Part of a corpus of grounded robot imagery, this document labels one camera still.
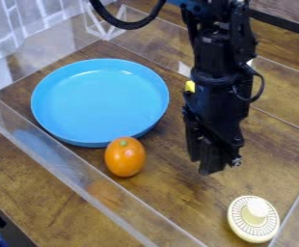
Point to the yellow butter box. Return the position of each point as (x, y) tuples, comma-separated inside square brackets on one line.
[(190, 86)]

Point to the clear acrylic enclosure wall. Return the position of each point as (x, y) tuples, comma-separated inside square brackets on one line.
[(58, 192)]

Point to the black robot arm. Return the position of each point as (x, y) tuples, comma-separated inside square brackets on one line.
[(222, 11)]

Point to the cream round knob lid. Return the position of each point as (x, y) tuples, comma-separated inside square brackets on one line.
[(254, 219)]

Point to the orange ball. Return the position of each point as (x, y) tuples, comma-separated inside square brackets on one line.
[(124, 157)]

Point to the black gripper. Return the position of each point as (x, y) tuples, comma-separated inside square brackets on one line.
[(223, 47)]

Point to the blue round tray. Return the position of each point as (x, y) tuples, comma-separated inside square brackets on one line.
[(96, 100)]

